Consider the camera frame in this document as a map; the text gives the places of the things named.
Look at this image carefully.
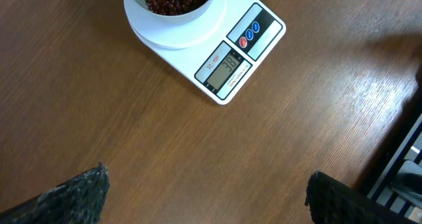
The white digital kitchen scale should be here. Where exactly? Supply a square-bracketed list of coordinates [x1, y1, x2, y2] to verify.
[123, 0, 286, 105]

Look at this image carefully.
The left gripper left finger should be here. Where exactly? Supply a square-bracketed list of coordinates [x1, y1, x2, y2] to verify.
[1, 163, 110, 224]

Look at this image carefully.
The white round bowl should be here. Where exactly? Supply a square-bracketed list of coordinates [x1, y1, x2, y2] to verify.
[133, 0, 214, 24]

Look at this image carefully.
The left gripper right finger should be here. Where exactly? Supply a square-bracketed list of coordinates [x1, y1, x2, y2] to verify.
[305, 171, 415, 224]

